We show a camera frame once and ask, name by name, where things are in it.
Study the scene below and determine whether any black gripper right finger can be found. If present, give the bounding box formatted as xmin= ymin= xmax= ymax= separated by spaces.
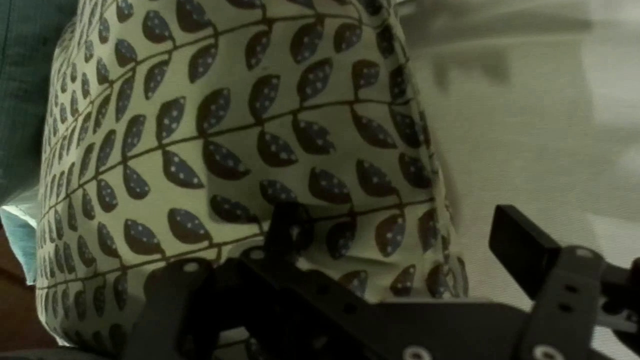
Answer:
xmin=488 ymin=202 xmax=608 ymax=360

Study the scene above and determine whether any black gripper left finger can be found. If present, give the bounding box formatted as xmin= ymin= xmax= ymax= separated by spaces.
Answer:
xmin=262 ymin=202 xmax=316 ymax=266

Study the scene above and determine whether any brown leaf pattern pillow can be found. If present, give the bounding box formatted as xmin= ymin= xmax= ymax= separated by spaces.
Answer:
xmin=33 ymin=0 xmax=473 ymax=352

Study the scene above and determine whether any teal square pillow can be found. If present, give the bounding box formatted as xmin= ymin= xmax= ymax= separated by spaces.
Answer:
xmin=0 ymin=0 xmax=83 ymax=287

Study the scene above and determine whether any white fabric sofa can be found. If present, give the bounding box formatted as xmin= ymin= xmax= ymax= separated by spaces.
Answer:
xmin=393 ymin=0 xmax=640 ymax=360

